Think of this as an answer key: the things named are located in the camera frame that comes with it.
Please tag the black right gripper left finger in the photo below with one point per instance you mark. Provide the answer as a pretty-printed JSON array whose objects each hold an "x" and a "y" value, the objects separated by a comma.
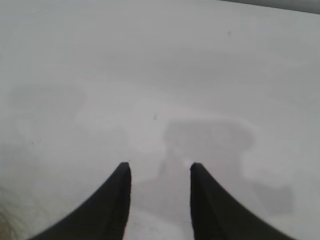
[{"x": 100, "y": 210}]

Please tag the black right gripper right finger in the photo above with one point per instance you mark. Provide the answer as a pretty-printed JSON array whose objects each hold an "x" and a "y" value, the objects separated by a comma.
[{"x": 220, "y": 212}]

